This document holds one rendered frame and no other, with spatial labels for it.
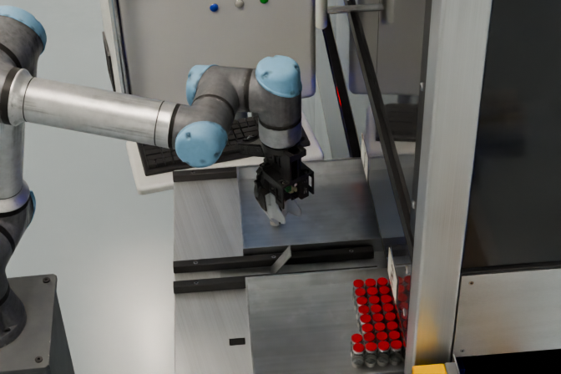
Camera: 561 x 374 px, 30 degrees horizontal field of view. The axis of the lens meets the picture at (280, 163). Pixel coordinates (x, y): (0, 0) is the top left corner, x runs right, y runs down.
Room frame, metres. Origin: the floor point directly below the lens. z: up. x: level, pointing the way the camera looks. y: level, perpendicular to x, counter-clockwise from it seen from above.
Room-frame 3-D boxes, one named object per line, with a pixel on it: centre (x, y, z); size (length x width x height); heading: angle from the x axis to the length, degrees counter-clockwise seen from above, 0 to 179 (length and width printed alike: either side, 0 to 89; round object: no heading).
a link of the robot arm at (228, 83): (1.47, 0.10, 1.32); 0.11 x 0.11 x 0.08; 79
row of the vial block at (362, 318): (1.32, -0.15, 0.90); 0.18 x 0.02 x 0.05; 4
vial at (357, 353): (1.24, -0.13, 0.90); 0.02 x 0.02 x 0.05
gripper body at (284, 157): (1.46, -0.01, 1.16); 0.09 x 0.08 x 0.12; 35
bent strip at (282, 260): (1.48, 0.06, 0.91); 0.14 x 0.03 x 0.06; 93
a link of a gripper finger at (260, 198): (1.47, 0.03, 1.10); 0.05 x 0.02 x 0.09; 125
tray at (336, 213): (1.66, -0.08, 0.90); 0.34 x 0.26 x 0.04; 94
